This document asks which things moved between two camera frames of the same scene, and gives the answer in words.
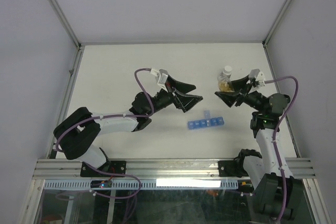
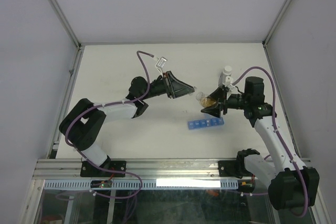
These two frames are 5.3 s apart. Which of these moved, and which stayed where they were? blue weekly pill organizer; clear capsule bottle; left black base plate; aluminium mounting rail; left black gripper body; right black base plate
Moved: clear capsule bottle; left black gripper body
Stayed: left black base plate; right black base plate; blue weekly pill organizer; aluminium mounting rail
